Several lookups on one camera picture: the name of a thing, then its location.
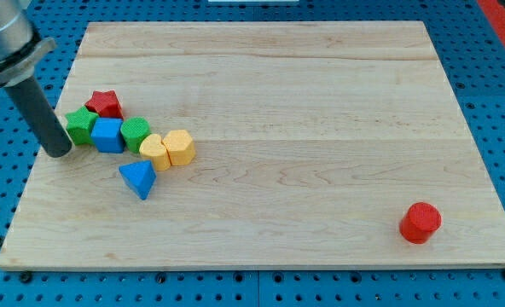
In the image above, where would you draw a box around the green star block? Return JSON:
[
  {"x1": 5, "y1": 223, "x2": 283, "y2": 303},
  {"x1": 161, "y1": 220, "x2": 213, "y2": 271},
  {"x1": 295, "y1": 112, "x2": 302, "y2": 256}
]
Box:
[{"x1": 65, "y1": 107, "x2": 99, "y2": 146}]

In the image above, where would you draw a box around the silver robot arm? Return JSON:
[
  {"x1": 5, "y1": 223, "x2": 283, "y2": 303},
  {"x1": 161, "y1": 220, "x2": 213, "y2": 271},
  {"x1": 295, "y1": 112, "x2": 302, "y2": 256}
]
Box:
[{"x1": 0, "y1": 0, "x2": 56, "y2": 88}]

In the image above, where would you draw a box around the red cylinder block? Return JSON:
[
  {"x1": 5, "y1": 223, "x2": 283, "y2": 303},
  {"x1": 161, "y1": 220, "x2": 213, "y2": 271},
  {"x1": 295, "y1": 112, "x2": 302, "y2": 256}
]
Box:
[{"x1": 399, "y1": 202, "x2": 442, "y2": 244}]

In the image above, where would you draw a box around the green cylinder block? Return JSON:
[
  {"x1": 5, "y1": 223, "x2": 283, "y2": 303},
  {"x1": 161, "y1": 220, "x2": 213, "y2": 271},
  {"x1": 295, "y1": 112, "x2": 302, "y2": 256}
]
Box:
[{"x1": 120, "y1": 117, "x2": 151, "y2": 154}]

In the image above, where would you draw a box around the yellow heart block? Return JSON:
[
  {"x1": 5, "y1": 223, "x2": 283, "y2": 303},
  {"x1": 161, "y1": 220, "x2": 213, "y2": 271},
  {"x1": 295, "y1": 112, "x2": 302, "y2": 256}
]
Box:
[{"x1": 139, "y1": 134, "x2": 171, "y2": 171}]

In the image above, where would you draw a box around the blue triangle block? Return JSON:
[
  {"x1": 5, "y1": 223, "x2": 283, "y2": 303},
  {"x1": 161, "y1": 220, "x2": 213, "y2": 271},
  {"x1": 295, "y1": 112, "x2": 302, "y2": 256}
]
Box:
[{"x1": 119, "y1": 160, "x2": 157, "y2": 200}]

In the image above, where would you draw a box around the yellow hexagon block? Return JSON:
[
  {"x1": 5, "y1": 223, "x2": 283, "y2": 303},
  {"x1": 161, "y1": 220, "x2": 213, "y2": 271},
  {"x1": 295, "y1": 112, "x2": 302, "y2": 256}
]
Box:
[{"x1": 163, "y1": 130, "x2": 196, "y2": 166}]

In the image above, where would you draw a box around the light wooden board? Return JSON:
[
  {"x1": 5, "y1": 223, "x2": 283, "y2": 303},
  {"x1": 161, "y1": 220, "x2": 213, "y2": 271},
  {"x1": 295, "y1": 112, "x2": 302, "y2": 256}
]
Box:
[{"x1": 0, "y1": 21, "x2": 505, "y2": 272}]

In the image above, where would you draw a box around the red star block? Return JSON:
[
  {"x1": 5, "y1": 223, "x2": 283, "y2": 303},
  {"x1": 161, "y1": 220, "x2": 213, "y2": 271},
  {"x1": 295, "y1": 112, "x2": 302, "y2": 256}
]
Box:
[{"x1": 84, "y1": 90, "x2": 124, "y2": 119}]

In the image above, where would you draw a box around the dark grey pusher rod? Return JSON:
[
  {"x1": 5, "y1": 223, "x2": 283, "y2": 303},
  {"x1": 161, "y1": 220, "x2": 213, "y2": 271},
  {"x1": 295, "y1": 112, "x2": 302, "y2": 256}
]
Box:
[{"x1": 4, "y1": 77, "x2": 72, "y2": 158}]

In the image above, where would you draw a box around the blue cube block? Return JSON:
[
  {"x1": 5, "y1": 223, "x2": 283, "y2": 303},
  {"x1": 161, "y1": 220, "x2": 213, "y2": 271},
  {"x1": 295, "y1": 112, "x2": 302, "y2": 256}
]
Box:
[{"x1": 90, "y1": 118, "x2": 125, "y2": 154}]

